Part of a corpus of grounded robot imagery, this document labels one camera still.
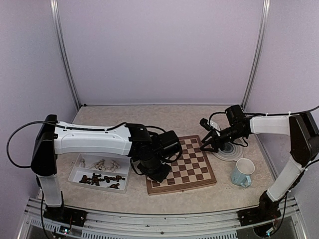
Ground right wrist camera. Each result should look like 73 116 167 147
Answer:
199 118 219 131

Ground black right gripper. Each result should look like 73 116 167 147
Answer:
200 125 246 152

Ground blue spiral ceramic plate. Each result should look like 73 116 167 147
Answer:
213 139 244 162

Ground light blue ceramic mug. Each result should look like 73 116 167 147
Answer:
231 158 255 188

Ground left aluminium frame post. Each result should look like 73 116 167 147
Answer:
50 0 81 110

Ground right aluminium frame post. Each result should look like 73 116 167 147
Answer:
241 0 271 109

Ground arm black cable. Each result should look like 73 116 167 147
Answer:
245 106 319 118
6 120 59 169

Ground wooden chess board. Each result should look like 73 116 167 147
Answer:
146 135 217 196

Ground white plastic divided tray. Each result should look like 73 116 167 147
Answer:
68 153 131 194

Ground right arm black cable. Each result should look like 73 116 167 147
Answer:
245 106 319 118

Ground lone white chess piece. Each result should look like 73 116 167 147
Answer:
79 158 86 168

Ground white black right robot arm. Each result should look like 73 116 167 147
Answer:
199 105 319 225

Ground dark chess pieces pile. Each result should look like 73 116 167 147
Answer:
79 173 126 189

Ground aluminium frame post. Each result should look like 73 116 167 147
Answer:
50 0 81 110
241 0 271 109

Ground rear aluminium frame rail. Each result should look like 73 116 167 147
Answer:
80 103 241 108

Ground light chess pieces pile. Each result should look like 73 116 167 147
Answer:
88 159 122 172

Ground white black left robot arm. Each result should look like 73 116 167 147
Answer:
31 115 182 222

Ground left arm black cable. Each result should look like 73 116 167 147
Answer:
6 120 59 169

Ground front aluminium rail base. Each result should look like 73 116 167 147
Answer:
15 198 308 239

